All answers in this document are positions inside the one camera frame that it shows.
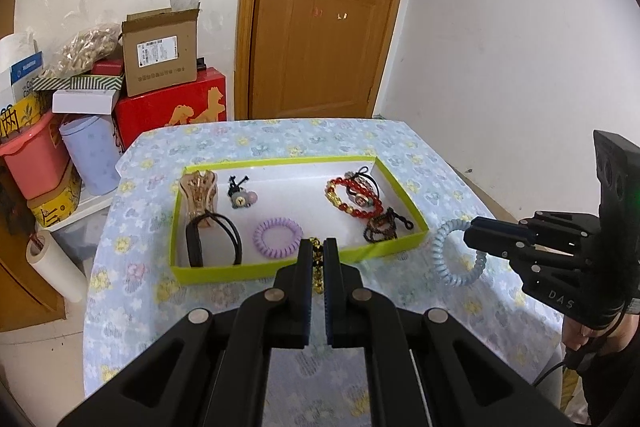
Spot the red bead bracelet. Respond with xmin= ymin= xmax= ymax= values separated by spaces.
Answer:
xmin=325 ymin=177 xmax=385 ymax=218

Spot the clear bag of beige pieces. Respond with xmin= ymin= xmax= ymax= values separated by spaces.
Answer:
xmin=42 ymin=22 xmax=124 ymax=78

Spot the brown wooden board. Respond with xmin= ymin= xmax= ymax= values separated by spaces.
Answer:
xmin=0 ymin=187 xmax=67 ymax=334

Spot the lilac round canister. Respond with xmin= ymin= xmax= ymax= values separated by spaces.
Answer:
xmin=59 ymin=115 xmax=123 ymax=197

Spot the yellow printed box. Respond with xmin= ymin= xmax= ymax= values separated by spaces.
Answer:
xmin=26 ymin=167 xmax=84 ymax=228

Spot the black cable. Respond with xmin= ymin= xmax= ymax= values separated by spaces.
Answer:
xmin=532 ymin=302 xmax=632 ymax=389

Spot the light blue coil hair tie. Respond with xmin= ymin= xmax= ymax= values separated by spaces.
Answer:
xmin=431 ymin=219 xmax=489 ymax=287

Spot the gold bead bracelet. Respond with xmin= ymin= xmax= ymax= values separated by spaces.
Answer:
xmin=307 ymin=235 xmax=326 ymax=296

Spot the purple coil hair tie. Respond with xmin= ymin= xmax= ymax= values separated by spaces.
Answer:
xmin=252 ymin=217 xmax=305 ymax=258

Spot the red gift box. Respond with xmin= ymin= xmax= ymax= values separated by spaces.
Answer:
xmin=112 ymin=67 xmax=229 ymax=150

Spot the clear plastic storage box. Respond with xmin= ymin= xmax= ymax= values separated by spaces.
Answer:
xmin=50 ymin=194 xmax=119 ymax=259

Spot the white box with blue label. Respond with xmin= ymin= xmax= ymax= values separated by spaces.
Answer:
xmin=8 ymin=50 xmax=46 ymax=104

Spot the open brown cardboard box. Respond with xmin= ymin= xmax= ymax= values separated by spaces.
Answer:
xmin=121 ymin=8 xmax=202 ymax=98

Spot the large white paper roll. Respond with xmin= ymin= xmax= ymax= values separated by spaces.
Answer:
xmin=0 ymin=32 xmax=39 ymax=108

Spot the floral blue tablecloth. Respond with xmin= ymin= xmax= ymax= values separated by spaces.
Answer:
xmin=82 ymin=118 xmax=567 ymax=427

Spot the green striped box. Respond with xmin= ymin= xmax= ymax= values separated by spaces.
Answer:
xmin=32 ymin=74 xmax=125 ymax=92

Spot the hair tie with charm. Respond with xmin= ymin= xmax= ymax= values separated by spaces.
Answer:
xmin=227 ymin=174 xmax=259 ymax=210

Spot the green cardboard tray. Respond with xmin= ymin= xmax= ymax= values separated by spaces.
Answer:
xmin=169 ymin=155 xmax=430 ymax=286

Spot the black elastic hair tie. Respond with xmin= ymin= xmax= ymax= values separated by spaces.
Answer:
xmin=345 ymin=166 xmax=382 ymax=196

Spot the small red box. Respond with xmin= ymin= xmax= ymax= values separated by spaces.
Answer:
xmin=90 ymin=59 xmax=125 ymax=77

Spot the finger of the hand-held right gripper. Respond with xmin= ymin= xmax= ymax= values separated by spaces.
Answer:
xmin=470 ymin=211 xmax=601 ymax=259
xmin=463 ymin=229 xmax=546 ymax=293

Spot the person's right hand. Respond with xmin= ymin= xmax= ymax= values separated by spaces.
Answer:
xmin=562 ymin=316 xmax=627 ymax=359

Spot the yellow box with black drawing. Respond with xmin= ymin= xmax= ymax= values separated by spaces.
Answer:
xmin=0 ymin=94 xmax=44 ymax=144

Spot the brown wooden door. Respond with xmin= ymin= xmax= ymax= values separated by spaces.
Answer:
xmin=233 ymin=0 xmax=407 ymax=122

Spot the black watch band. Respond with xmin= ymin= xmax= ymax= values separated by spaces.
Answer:
xmin=185 ymin=211 xmax=244 ymax=269

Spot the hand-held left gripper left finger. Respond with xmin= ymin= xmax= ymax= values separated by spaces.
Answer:
xmin=57 ymin=238 xmax=314 ymax=427

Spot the flat white box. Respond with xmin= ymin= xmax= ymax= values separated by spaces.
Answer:
xmin=51 ymin=89 xmax=120 ymax=116

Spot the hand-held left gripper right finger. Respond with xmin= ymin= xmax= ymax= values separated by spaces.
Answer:
xmin=323 ymin=238 xmax=574 ymax=427

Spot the beige hair claw clip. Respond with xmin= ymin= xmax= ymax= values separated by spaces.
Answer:
xmin=179 ymin=171 xmax=220 ymax=221

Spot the dark brown bead bracelet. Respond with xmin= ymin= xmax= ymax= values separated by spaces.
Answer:
xmin=363 ymin=209 xmax=416 ymax=246

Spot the pink plastic bin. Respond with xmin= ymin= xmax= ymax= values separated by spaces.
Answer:
xmin=0 ymin=111 xmax=71 ymax=202

